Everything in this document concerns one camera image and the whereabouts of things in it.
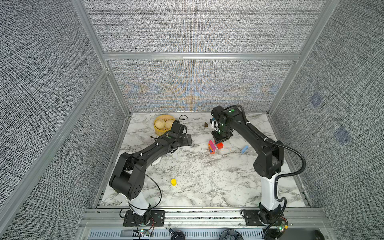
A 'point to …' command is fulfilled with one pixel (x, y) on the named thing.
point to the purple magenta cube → (212, 146)
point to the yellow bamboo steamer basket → (164, 117)
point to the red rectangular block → (219, 145)
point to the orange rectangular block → (212, 152)
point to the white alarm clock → (156, 162)
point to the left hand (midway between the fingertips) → (184, 139)
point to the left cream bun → (160, 124)
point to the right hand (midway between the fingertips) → (218, 140)
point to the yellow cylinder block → (174, 182)
